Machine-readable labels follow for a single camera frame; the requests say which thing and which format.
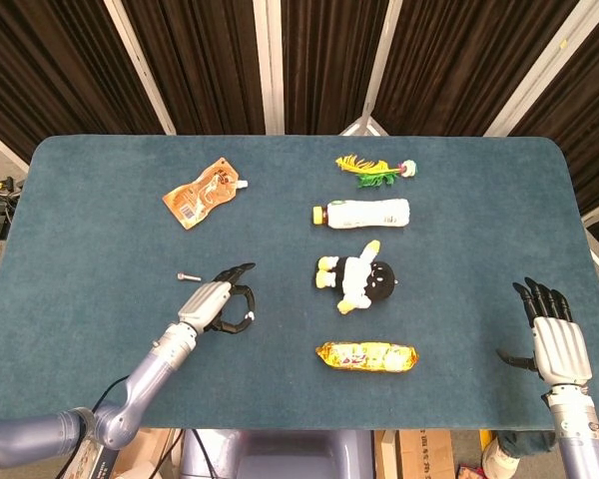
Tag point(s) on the right black grey robot hand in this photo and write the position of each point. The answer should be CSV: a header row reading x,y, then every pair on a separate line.
x,y
561,349

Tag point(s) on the left black grey robot hand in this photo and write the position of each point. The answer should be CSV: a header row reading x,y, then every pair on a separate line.
x,y
204,302

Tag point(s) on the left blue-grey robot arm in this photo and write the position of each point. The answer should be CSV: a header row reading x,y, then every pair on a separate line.
x,y
150,379

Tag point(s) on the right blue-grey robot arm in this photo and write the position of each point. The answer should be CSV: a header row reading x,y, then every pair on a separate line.
x,y
579,439

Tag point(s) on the dark teal trouser leg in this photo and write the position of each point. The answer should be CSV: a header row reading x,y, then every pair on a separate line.
x,y
526,441

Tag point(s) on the orange spout drink pouch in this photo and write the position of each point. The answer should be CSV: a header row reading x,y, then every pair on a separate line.
x,y
199,197

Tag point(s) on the teal felt table cloth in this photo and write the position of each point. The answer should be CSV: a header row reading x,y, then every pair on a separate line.
x,y
80,299

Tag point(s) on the white sneaker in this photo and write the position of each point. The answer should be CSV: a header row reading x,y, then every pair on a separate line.
x,y
499,461

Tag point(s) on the black white plush doll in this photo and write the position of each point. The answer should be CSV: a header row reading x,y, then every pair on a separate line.
x,y
357,277

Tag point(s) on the light wooden board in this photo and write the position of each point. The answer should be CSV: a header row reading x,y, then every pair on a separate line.
x,y
150,449

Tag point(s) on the golden foil snack package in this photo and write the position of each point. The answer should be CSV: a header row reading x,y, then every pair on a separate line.
x,y
367,356

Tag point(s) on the brown cardboard box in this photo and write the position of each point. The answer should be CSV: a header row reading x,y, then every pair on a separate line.
x,y
424,454

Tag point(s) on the grey robot torso base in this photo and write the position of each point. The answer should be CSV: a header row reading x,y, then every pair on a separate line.
x,y
279,459

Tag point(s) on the white bottle with yellow cap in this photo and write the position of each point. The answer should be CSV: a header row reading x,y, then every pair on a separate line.
x,y
364,213

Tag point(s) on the printed white blue box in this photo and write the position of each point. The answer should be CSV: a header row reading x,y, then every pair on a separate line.
x,y
100,464

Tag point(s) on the narrow wooden plank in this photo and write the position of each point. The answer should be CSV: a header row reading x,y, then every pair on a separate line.
x,y
387,454

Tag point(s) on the yellow green feather shuttlecock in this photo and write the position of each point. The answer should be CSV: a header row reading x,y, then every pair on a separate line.
x,y
407,168

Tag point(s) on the dark brown pleated curtain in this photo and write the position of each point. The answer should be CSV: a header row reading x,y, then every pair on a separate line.
x,y
329,60

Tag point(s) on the white frame post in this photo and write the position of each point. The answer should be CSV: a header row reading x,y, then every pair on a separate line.
x,y
544,65
380,65
268,65
140,70

